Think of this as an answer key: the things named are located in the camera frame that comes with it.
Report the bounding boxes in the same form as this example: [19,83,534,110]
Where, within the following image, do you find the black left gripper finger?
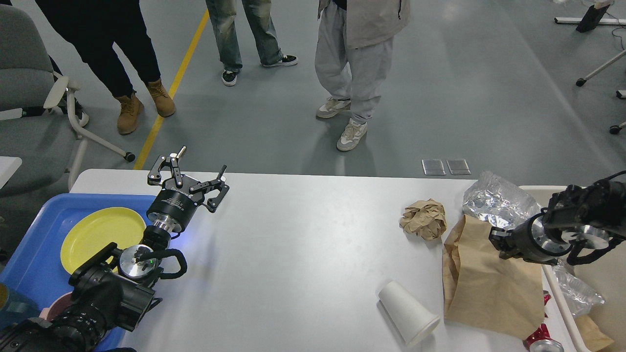
[147,145,186,193]
[189,165,230,213]

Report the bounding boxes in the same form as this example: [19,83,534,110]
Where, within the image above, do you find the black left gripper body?
[146,189,202,233]

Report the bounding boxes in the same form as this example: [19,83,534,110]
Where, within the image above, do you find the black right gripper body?
[508,214,572,265]

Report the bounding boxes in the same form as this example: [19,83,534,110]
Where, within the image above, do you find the foil wrap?
[462,170,541,230]

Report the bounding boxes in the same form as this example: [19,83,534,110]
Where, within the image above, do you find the brown paper bag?
[443,215,545,339]

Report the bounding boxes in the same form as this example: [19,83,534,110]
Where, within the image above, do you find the yellow plate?
[60,207,147,274]

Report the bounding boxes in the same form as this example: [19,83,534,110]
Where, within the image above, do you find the pink mug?
[39,292,72,322]

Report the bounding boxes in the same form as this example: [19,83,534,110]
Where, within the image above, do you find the aluminium foil tray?
[552,265,605,318]

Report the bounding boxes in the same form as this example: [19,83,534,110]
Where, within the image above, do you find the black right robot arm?
[488,175,626,266]

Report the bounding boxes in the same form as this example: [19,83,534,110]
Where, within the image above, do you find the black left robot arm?
[1,146,229,352]

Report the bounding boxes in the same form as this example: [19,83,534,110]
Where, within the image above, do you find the crumpled brown paper ball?
[399,199,447,241]

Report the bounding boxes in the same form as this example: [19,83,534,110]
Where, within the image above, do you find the beige plastic bin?
[518,185,626,352]

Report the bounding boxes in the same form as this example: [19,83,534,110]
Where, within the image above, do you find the red drink can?
[523,291,565,352]

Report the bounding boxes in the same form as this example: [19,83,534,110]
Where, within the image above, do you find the metal floor socket plate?
[421,159,447,176]

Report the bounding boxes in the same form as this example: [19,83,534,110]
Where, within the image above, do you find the lying white paper cup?
[378,281,441,347]

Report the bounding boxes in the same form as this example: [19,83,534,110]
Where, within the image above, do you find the brown paper in bin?
[574,315,615,352]

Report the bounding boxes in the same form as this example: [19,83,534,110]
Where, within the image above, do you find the grey office chair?
[0,5,135,198]

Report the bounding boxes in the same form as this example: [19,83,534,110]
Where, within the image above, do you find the blue plastic tray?
[0,193,159,352]

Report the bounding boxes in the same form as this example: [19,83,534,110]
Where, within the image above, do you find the person black trousers brown boots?
[36,0,176,135]

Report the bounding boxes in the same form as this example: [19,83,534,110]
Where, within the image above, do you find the person faded jeans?
[205,0,298,87]

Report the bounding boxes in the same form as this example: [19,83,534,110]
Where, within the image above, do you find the person grey sweatpants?
[314,0,411,152]

